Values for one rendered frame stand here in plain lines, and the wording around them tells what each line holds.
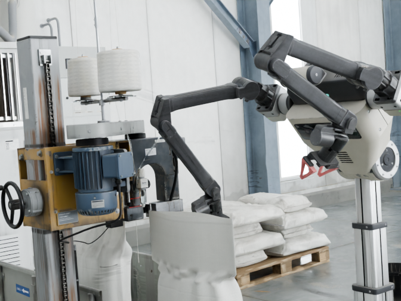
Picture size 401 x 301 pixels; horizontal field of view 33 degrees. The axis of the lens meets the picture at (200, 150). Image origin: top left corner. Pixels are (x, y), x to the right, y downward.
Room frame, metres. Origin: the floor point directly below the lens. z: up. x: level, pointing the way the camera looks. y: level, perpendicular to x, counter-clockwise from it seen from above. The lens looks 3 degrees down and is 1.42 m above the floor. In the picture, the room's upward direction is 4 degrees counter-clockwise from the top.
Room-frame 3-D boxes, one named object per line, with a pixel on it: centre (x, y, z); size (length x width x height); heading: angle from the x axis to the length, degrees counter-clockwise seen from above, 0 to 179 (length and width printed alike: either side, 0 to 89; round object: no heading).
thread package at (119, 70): (2.56, 0.29, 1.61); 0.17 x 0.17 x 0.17
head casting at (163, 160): (2.91, 0.29, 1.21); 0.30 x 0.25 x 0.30; 40
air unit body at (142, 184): (2.70, 0.24, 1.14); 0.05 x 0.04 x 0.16; 130
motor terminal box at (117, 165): (2.42, 0.30, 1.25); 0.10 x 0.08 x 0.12; 155
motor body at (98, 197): (2.46, 0.40, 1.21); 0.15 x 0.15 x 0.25
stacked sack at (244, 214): (5.64, -0.32, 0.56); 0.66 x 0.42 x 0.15; 130
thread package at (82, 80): (2.76, 0.46, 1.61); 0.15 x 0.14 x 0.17; 40
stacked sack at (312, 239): (6.04, -0.77, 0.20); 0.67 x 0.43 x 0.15; 130
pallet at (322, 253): (5.99, -0.40, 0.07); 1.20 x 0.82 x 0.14; 132
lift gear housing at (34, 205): (2.53, 0.66, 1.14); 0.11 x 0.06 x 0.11; 40
